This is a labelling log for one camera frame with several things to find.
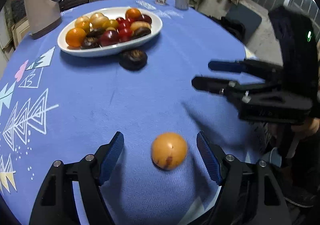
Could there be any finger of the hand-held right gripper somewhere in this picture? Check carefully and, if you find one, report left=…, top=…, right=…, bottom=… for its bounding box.
left=191, top=76, right=283, bottom=105
left=208, top=59, right=284, bottom=83

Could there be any white oval plate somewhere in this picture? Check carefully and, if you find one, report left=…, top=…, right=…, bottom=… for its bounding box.
left=57, top=7, right=163, bottom=57

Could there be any black bag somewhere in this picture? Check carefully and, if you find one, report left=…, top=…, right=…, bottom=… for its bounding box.
left=207, top=16, right=247, bottom=40

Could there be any dark water chestnut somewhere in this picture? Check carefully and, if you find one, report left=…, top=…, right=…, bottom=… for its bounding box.
left=132, top=27, right=152, bottom=40
left=80, top=37, right=100, bottom=50
left=118, top=49, right=148, bottom=70
left=86, top=29, right=105, bottom=38

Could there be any person's right hand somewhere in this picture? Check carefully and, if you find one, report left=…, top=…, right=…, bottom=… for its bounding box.
left=291, top=116, right=320, bottom=142

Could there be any pale yellow round fruit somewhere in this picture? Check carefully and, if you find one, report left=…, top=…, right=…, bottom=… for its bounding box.
left=151, top=132, right=188, bottom=171
left=89, top=13, right=110, bottom=29

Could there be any dark grey flat cushion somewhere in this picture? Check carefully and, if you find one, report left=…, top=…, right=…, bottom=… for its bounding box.
left=222, top=4, right=262, bottom=44

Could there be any striped pepino melon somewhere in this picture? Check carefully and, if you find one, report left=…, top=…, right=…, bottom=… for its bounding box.
left=130, top=21, right=152, bottom=31

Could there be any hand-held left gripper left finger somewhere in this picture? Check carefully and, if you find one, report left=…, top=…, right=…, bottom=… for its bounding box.
left=29, top=131, right=125, bottom=225

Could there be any dark red plum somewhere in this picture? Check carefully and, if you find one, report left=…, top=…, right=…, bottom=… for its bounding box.
left=99, top=30, right=120, bottom=47
left=136, top=14, right=152, bottom=24

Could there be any orange mandarin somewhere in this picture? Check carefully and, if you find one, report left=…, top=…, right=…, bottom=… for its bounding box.
left=125, top=8, right=142, bottom=19
left=65, top=27, right=87, bottom=47

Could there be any blue printed tablecloth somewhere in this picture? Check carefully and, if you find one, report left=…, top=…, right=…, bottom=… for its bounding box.
left=0, top=0, right=262, bottom=225

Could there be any small yellow fruit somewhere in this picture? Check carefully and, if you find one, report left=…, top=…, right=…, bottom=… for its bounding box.
left=74, top=16, right=90, bottom=25

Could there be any beige thermos jug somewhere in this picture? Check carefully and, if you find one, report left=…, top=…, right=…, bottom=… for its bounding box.
left=22, top=0, right=67, bottom=40

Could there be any yellow-orange round fruit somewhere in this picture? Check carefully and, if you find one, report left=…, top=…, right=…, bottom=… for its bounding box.
left=102, top=19, right=119, bottom=29
left=76, top=22, right=91, bottom=33

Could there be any grey drink can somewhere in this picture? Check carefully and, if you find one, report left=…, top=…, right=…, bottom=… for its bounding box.
left=174, top=0, right=190, bottom=10

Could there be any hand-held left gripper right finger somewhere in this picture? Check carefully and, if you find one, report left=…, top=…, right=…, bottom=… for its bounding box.
left=196, top=131, right=293, bottom=225

